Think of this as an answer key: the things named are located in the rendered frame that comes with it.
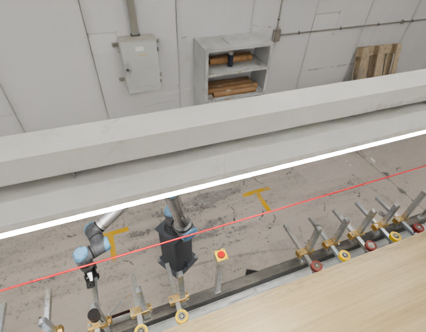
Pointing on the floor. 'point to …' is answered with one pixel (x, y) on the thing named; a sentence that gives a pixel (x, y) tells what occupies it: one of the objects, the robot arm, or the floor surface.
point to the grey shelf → (263, 53)
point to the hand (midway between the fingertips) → (95, 282)
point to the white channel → (195, 126)
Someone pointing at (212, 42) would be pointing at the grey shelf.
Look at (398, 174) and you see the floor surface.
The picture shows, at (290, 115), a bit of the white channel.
